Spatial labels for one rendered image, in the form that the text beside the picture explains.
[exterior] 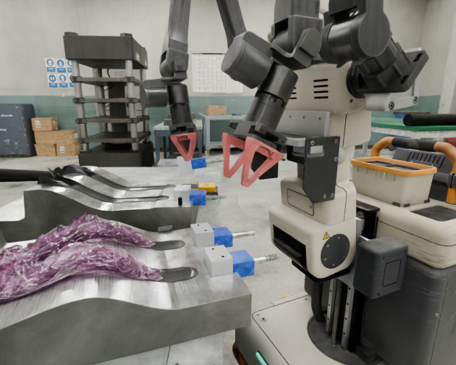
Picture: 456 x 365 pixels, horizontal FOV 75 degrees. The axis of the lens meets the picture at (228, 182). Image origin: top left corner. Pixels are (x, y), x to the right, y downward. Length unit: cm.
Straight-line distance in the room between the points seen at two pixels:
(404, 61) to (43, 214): 82
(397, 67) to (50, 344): 70
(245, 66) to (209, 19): 696
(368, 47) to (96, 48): 442
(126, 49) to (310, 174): 420
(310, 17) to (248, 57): 12
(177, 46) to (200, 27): 653
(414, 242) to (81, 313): 84
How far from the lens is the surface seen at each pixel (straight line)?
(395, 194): 106
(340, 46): 62
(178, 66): 83
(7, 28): 837
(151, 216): 72
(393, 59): 69
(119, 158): 479
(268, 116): 50
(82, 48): 489
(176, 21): 90
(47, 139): 762
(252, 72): 49
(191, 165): 83
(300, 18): 54
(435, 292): 102
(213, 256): 49
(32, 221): 82
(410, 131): 360
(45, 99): 798
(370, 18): 62
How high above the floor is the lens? 112
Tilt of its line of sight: 15 degrees down
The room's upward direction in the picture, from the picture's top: straight up
